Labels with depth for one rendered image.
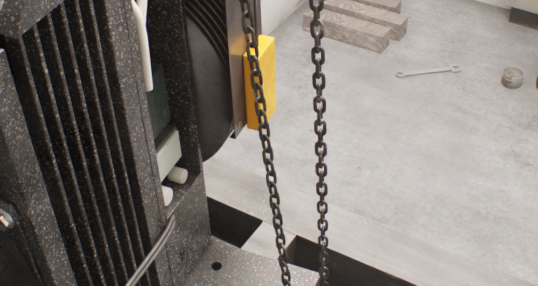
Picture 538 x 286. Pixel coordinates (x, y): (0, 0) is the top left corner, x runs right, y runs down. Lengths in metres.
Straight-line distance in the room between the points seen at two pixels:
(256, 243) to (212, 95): 0.63
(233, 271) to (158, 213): 0.27
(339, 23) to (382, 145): 0.85
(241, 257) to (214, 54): 0.46
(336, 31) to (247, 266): 2.42
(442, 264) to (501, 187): 1.25
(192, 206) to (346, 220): 0.61
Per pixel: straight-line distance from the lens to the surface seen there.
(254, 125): 1.31
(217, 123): 1.32
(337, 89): 3.43
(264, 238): 1.84
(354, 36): 3.71
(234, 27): 1.18
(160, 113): 1.26
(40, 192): 0.95
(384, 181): 2.96
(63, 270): 1.05
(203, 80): 1.27
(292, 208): 1.91
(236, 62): 1.21
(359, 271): 1.93
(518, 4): 3.93
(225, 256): 1.49
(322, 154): 0.95
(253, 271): 1.46
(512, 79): 3.55
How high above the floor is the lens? 2.02
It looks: 40 degrees down
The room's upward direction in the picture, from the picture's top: 2 degrees counter-clockwise
